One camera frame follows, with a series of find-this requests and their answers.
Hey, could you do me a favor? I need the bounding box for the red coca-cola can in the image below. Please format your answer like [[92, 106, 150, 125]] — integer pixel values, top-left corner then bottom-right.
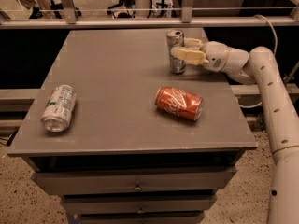
[[155, 87, 204, 121]]

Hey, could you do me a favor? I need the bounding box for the white green soda can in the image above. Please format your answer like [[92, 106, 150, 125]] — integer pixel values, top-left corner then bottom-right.
[[41, 84, 77, 133]]

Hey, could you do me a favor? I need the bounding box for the black office chair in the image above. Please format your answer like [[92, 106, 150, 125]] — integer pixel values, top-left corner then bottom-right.
[[107, 0, 135, 18]]

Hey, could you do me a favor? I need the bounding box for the metal railing frame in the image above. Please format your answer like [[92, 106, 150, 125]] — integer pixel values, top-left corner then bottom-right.
[[0, 0, 299, 29]]

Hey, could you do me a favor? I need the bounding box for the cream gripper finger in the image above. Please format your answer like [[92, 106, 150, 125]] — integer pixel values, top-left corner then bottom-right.
[[170, 47, 208, 65], [184, 38, 203, 48]]

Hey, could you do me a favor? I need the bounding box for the grey drawer cabinet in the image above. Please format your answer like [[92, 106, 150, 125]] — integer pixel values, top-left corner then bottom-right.
[[9, 29, 255, 224]]

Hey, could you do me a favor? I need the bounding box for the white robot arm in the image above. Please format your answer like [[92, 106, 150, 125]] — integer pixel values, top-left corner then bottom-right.
[[170, 38, 299, 224]]

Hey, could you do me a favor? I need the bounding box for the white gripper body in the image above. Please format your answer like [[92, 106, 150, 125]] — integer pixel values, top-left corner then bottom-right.
[[201, 41, 249, 75]]

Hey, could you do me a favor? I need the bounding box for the silver blue redbull can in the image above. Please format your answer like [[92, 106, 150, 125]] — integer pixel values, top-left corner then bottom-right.
[[166, 30, 185, 75]]

